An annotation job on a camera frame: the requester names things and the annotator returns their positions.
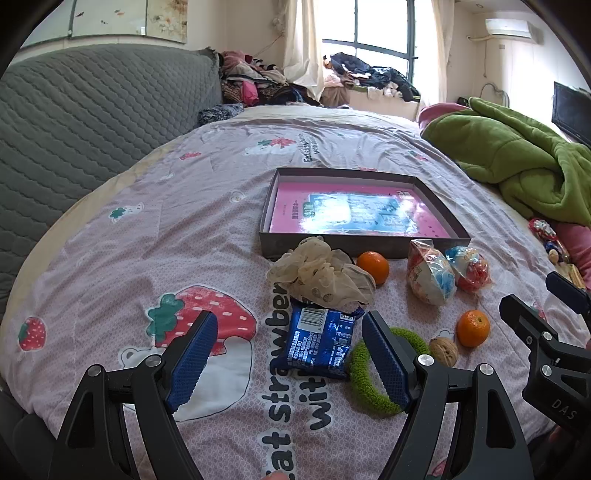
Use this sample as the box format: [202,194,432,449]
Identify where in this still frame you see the pink shallow box tray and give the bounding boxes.
[259,167,472,260]

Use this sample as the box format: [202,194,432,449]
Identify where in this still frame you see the red silver candy wrapper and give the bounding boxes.
[527,218,560,241]

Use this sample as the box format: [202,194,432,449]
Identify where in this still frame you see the orange mandarin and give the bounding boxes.
[457,309,491,348]
[357,250,391,285]

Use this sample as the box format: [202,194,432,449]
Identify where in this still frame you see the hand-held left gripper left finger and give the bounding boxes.
[48,310,219,480]

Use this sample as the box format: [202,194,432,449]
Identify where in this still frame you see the pink pillow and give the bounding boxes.
[417,102,469,134]

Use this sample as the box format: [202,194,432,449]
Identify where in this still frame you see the red blue toy egg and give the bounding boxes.
[445,246,491,294]

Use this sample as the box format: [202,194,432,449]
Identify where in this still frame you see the cream curtain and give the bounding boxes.
[283,0,326,101]
[431,0,455,104]

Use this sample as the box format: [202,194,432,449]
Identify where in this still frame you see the pile of clothes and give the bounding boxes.
[217,48,324,109]

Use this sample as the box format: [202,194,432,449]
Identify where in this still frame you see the brown walnut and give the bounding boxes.
[429,336,460,368]

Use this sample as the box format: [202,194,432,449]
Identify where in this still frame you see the blue candy packet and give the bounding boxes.
[545,237,571,265]

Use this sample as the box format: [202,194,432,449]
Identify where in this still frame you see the cream scrunchie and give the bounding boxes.
[267,235,377,308]

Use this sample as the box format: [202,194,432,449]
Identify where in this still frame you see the black television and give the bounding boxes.
[553,82,591,146]

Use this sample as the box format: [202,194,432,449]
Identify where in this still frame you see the grey quilted headboard cover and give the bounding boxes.
[0,45,225,319]

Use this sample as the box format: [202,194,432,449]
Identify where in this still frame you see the green fuzzy ring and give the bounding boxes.
[347,327,431,415]

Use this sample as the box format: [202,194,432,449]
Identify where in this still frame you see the dark clothes on windowsill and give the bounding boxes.
[323,52,422,103]

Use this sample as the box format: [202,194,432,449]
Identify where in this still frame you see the white blue toy egg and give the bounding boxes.
[406,239,458,306]

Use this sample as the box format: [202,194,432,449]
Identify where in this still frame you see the floral wall painting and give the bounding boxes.
[18,0,190,47]

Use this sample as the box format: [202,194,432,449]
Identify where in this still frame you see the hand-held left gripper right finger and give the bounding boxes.
[361,310,536,480]

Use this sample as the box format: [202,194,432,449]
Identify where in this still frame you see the dark patterned cloth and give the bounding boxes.
[198,104,245,126]

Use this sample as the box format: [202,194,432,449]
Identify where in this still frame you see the green fleece blanket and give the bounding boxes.
[421,96,591,227]

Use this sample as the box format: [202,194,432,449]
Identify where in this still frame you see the window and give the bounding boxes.
[322,0,437,93]

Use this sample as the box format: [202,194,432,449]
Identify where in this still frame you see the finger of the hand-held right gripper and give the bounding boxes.
[500,294,575,370]
[546,271,591,320]

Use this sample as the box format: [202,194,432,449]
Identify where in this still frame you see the white air conditioner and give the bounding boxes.
[485,17,542,44]

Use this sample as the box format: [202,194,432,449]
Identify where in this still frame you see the blue snack packet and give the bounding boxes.
[283,302,365,381]

